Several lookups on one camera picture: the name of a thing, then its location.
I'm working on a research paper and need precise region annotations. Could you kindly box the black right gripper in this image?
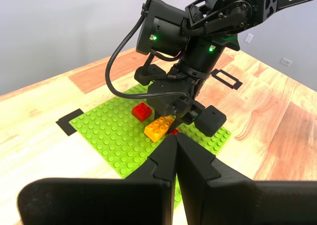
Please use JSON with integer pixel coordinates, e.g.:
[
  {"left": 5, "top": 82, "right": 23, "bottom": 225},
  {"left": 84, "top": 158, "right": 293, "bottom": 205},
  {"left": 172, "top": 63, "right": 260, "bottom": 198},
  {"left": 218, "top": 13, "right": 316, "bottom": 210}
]
[{"left": 134, "top": 63, "right": 227, "bottom": 137}]

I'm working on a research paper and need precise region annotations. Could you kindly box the black tape rectangle outline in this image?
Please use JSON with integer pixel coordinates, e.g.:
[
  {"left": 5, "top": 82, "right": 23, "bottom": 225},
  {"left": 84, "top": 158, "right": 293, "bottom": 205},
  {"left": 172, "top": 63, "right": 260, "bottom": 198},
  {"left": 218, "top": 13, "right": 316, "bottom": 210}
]
[{"left": 210, "top": 68, "right": 243, "bottom": 91}]

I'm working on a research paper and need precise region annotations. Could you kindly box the green studded baseplate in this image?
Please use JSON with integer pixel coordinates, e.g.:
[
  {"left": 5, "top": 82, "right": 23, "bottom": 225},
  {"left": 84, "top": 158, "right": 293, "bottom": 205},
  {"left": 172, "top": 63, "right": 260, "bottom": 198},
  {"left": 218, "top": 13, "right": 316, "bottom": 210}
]
[{"left": 68, "top": 83, "right": 232, "bottom": 211}]

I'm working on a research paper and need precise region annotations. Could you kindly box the yellow two-by-four brick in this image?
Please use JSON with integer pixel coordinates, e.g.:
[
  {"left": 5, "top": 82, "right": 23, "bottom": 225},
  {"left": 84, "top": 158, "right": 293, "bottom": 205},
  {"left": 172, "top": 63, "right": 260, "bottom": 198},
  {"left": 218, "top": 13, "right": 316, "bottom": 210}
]
[{"left": 144, "top": 115, "right": 175, "bottom": 143}]

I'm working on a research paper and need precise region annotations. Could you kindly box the black braided sleeve cable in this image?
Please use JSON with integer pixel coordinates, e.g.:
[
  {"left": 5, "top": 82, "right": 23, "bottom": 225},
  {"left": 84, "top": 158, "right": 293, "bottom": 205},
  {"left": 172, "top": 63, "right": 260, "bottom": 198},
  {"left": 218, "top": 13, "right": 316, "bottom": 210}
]
[{"left": 182, "top": 18, "right": 208, "bottom": 36}]

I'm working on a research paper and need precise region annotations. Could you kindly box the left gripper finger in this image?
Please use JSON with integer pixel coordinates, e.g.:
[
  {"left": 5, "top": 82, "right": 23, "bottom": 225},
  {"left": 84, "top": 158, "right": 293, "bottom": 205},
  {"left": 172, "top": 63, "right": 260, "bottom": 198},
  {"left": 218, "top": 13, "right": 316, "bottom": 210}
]
[
  {"left": 16, "top": 133, "right": 178, "bottom": 225},
  {"left": 176, "top": 132, "right": 317, "bottom": 225}
]

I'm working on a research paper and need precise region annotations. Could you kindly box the black smooth camera cable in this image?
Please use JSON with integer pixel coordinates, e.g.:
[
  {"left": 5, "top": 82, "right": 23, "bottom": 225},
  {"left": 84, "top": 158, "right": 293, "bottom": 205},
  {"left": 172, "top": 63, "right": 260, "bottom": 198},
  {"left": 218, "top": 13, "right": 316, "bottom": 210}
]
[{"left": 105, "top": 0, "right": 189, "bottom": 102}]

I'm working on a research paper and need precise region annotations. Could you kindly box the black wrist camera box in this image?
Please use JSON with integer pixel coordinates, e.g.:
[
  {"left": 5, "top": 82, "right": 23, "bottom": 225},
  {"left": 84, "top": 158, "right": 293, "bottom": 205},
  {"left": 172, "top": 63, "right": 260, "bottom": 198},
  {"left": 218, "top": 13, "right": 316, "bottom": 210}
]
[{"left": 173, "top": 97, "right": 200, "bottom": 125}]

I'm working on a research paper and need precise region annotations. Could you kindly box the black tape corner mark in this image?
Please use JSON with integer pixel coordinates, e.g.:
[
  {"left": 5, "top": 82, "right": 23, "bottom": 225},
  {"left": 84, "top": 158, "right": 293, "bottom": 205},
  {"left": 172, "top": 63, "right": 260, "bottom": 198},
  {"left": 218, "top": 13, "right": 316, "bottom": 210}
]
[{"left": 55, "top": 108, "right": 85, "bottom": 136}]

